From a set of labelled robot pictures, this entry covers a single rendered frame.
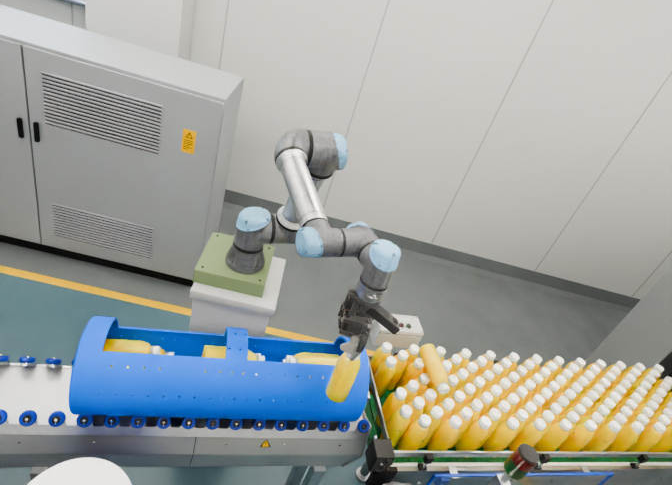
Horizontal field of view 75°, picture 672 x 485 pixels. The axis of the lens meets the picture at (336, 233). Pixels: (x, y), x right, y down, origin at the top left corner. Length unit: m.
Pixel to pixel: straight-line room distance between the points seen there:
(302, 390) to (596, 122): 3.56
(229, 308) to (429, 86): 2.68
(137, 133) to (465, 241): 3.14
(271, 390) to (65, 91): 2.11
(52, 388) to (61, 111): 1.73
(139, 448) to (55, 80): 2.02
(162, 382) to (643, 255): 4.78
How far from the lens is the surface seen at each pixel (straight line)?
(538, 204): 4.56
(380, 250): 1.05
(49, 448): 1.71
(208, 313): 1.79
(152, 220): 3.12
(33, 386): 1.76
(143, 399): 1.45
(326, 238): 1.08
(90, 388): 1.45
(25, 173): 3.35
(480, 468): 1.94
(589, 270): 5.25
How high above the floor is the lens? 2.33
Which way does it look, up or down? 32 degrees down
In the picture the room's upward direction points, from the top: 19 degrees clockwise
